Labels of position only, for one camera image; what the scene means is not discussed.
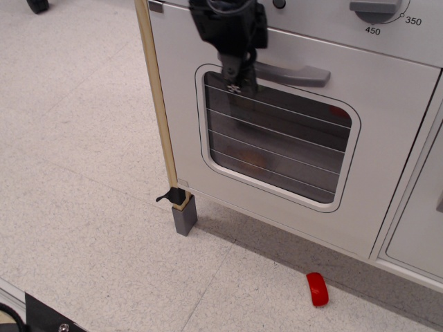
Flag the black cable bottom left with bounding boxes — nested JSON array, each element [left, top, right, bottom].
[[0, 303, 28, 332]]

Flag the white toy kitchen cabinet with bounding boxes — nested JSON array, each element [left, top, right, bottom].
[[147, 0, 443, 295]]

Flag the white right cabinet door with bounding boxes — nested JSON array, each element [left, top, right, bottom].
[[377, 100, 443, 281]]

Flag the red toy piece on floor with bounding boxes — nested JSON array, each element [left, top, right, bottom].
[[306, 273, 329, 307]]

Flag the grey temperature knob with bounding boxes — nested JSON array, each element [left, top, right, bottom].
[[349, 0, 402, 24]]

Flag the wooden kitchen leg post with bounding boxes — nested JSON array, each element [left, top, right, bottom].
[[134, 0, 179, 188]]

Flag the black metal base plate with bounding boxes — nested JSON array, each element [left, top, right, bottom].
[[25, 293, 86, 332]]

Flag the small black round button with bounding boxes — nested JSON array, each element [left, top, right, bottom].
[[273, 0, 286, 9]]

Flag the grey leg foot cap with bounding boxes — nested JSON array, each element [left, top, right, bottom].
[[172, 196, 198, 237]]

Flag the red toy strawberry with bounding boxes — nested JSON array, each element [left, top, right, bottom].
[[329, 105, 350, 120]]

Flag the orange toy chicken drumstick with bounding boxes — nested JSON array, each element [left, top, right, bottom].
[[226, 147, 266, 174]]

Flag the black caster wheel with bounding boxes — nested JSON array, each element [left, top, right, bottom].
[[26, 0, 49, 15]]

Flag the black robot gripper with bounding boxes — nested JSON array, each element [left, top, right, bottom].
[[189, 1, 268, 94]]

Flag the black tape on leg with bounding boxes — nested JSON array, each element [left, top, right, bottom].
[[156, 187, 186, 205]]

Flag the white toy oven door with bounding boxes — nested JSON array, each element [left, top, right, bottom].
[[147, 0, 442, 260]]

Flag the grey oven door handle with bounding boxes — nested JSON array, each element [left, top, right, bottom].
[[254, 62, 331, 88]]

